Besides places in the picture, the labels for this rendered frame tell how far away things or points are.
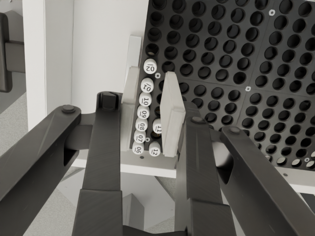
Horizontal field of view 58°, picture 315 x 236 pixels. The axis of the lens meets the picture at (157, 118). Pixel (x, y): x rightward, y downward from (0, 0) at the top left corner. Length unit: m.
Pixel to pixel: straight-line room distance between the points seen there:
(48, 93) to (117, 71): 0.10
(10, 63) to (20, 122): 1.15
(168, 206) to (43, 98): 1.33
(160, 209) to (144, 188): 0.16
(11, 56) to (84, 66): 0.09
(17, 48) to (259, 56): 0.23
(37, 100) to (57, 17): 0.08
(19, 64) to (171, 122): 0.18
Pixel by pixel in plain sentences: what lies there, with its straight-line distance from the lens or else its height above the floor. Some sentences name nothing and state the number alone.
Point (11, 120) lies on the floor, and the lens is 1.45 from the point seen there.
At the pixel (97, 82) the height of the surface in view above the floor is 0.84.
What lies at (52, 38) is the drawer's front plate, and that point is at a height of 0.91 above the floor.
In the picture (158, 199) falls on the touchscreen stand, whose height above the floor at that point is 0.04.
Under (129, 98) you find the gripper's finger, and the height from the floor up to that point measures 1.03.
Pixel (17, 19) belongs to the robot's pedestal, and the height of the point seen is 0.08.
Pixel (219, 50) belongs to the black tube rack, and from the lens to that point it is 0.28.
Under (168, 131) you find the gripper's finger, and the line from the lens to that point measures 0.15.
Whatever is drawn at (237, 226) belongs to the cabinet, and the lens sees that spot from 0.64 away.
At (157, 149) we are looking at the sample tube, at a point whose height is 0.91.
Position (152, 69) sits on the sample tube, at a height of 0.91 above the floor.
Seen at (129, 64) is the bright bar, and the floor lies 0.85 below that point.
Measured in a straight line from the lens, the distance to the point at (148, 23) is 0.27.
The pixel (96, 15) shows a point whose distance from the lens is 0.34.
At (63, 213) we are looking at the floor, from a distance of 1.71.
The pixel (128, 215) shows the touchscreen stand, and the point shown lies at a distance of 1.38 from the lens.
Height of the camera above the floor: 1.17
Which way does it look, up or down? 64 degrees down
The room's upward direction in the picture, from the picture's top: 178 degrees clockwise
